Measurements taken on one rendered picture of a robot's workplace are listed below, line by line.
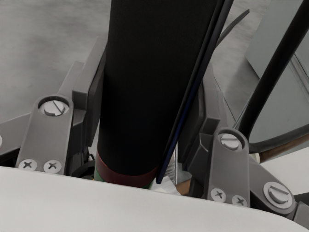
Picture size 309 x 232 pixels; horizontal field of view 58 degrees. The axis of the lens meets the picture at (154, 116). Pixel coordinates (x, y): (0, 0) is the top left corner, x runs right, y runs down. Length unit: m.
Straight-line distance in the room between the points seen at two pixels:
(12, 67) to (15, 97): 0.39
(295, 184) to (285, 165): 0.04
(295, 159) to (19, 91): 2.17
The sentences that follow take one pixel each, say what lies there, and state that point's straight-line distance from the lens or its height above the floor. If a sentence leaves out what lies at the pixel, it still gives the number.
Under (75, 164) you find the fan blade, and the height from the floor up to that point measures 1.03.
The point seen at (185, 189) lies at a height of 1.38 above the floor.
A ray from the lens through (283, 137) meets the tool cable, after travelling 0.30.
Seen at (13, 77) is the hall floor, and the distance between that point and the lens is 2.60.
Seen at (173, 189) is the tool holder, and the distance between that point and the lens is 0.23.
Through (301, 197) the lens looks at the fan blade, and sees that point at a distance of 0.33.
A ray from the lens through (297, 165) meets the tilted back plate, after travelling 0.57.
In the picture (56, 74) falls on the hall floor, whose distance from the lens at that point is 2.61.
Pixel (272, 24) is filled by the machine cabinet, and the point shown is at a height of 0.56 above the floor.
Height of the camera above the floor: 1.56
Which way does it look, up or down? 43 degrees down
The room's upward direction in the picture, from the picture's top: 16 degrees clockwise
